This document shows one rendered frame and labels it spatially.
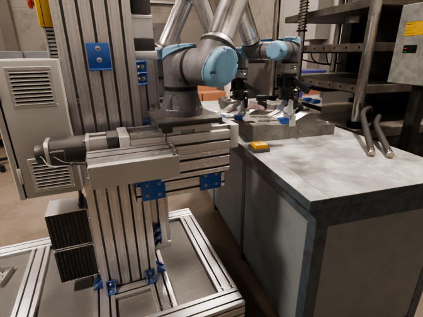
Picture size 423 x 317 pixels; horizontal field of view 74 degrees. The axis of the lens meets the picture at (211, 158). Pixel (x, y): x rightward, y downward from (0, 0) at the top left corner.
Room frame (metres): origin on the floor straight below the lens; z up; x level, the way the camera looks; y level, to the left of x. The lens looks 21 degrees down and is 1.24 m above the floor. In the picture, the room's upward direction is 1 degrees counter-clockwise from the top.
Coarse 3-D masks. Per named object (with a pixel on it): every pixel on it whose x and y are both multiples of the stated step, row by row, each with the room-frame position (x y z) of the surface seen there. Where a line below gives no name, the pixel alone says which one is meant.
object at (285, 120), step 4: (284, 116) 1.35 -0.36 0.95; (288, 116) 1.32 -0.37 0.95; (272, 120) 1.31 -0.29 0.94; (276, 120) 1.32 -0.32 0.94; (280, 120) 1.31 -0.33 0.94; (284, 120) 1.31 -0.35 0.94; (288, 120) 1.31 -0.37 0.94; (292, 120) 1.31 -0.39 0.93; (284, 124) 1.35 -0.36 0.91; (288, 124) 1.31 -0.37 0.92; (292, 124) 1.31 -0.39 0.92
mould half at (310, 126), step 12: (252, 120) 1.51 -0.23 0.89; (300, 120) 1.47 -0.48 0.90; (312, 120) 1.49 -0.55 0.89; (240, 132) 1.56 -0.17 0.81; (252, 132) 1.40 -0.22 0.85; (264, 132) 1.41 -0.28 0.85; (276, 132) 1.43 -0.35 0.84; (288, 132) 1.45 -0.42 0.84; (312, 132) 1.49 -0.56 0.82; (324, 132) 1.51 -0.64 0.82
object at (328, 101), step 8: (312, 88) 2.35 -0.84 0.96; (320, 88) 2.34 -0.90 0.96; (304, 96) 2.36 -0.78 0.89; (312, 96) 2.25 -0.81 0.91; (320, 96) 2.15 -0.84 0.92; (328, 96) 2.14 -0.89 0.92; (336, 96) 2.16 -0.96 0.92; (344, 96) 2.18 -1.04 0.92; (352, 96) 2.20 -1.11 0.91; (368, 96) 2.24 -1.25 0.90; (304, 104) 2.35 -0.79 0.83; (312, 104) 2.24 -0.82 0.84; (320, 104) 2.14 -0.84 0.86; (328, 104) 2.14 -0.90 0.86; (336, 104) 2.16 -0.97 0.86; (344, 104) 2.18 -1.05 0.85; (352, 104) 2.20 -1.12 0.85; (368, 104) 2.24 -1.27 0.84; (320, 112) 2.13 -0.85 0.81; (328, 112) 2.14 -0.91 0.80; (336, 112) 2.16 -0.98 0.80; (344, 112) 2.18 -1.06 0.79
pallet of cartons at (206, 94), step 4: (200, 88) 6.41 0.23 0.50; (204, 88) 6.44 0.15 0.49; (208, 88) 6.49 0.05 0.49; (212, 88) 6.53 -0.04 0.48; (216, 88) 6.57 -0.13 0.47; (200, 92) 6.10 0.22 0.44; (204, 92) 6.08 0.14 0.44; (208, 92) 6.07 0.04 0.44; (212, 92) 6.09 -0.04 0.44; (216, 92) 6.13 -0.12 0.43; (220, 92) 6.18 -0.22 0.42; (224, 92) 6.23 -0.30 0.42; (200, 96) 5.96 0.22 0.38; (204, 96) 5.99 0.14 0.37; (208, 96) 6.04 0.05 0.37; (212, 96) 6.09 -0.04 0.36; (216, 96) 6.13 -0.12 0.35; (220, 96) 6.18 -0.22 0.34; (224, 96) 6.23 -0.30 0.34; (204, 100) 5.99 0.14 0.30; (208, 100) 6.04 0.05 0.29; (212, 100) 6.09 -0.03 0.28; (216, 100) 6.13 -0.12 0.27
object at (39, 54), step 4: (0, 52) 3.90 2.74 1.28; (4, 52) 3.91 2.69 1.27; (8, 52) 3.93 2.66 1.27; (12, 52) 3.95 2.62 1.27; (16, 52) 4.01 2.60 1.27; (20, 52) 4.24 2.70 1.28; (24, 52) 4.39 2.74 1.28; (28, 52) 4.42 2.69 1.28; (32, 52) 4.43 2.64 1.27; (36, 52) 4.45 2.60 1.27; (40, 52) 4.47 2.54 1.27; (44, 52) 4.49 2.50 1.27; (0, 56) 3.89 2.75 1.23; (4, 56) 3.91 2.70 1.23; (8, 56) 3.93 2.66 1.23; (12, 56) 3.94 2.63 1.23; (16, 56) 3.97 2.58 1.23; (20, 56) 4.18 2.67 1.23; (24, 56) 4.39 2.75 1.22; (28, 56) 4.41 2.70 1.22; (32, 56) 4.43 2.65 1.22; (36, 56) 4.45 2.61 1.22; (40, 56) 4.47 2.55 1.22; (44, 56) 4.49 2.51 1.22; (0, 136) 3.80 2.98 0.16
